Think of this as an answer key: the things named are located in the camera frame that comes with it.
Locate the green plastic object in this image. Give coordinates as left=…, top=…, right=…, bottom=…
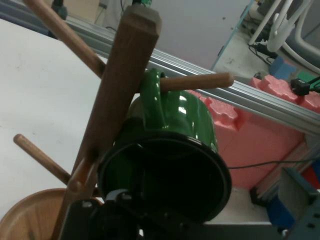
left=298, top=70, right=320, bottom=90

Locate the bright blue box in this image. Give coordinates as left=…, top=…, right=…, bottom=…
left=266, top=197, right=297, bottom=227

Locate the thin black cable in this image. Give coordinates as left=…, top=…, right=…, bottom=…
left=227, top=159, right=320, bottom=171

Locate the green enamel mug white lettering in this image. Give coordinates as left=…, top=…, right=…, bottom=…
left=97, top=67, right=233, bottom=224

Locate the blue-grey metal frame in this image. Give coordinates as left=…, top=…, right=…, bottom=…
left=281, top=166, right=320, bottom=240

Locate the aluminium side frame rail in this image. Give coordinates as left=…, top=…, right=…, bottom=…
left=66, top=17, right=320, bottom=137

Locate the large pink foam block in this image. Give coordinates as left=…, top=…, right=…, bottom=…
left=193, top=88, right=306, bottom=188

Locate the wooden mug tree stand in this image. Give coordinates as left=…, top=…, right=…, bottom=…
left=0, top=0, right=235, bottom=240

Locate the brown cardboard box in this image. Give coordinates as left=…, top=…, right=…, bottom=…
left=65, top=0, right=100, bottom=25

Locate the small pink foam block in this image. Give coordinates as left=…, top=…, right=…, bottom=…
left=248, top=74, right=320, bottom=115

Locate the white tube frame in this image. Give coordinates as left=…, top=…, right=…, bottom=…
left=248, top=0, right=320, bottom=53

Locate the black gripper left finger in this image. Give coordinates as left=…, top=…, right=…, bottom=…
left=58, top=198, right=111, bottom=240

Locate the blue foam block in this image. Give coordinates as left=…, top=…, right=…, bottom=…
left=269, top=55, right=297, bottom=76

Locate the black power adapter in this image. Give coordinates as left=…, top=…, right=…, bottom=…
left=290, top=77, right=311, bottom=96

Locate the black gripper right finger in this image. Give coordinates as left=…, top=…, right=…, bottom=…
left=106, top=143, right=202, bottom=240

